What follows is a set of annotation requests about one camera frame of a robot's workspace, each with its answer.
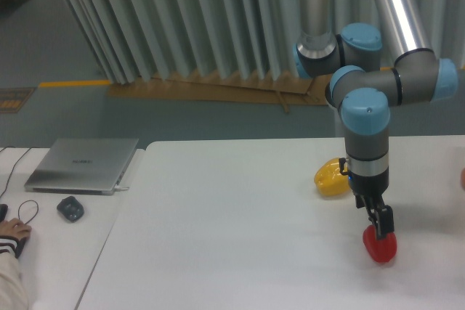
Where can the silver closed laptop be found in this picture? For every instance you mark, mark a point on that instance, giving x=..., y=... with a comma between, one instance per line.
x=83, y=166

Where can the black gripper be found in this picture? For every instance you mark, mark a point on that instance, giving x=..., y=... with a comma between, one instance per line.
x=370, y=179

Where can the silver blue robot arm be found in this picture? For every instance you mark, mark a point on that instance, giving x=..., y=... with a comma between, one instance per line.
x=371, y=70

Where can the yellow bell pepper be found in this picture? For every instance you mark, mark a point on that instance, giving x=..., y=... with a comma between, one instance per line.
x=329, y=181

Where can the striped cuff cream sleeve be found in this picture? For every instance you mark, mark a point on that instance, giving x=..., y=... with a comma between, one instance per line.
x=13, y=294

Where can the pale green folding curtain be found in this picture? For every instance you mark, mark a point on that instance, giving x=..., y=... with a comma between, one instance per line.
x=139, y=38

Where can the pink object at edge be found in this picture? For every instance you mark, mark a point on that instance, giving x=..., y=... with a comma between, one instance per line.
x=462, y=178

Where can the person's hand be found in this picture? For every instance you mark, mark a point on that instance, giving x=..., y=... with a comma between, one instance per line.
x=15, y=228

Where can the red bell pepper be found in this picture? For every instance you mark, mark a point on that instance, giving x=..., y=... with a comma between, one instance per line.
x=381, y=251

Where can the black device at edge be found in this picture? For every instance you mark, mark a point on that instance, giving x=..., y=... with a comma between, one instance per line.
x=3, y=211

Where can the white laptop cable plug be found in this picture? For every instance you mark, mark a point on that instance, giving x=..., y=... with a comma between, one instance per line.
x=120, y=188

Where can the brown cardboard sheet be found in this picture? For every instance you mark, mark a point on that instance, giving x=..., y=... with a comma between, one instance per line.
x=286, y=91

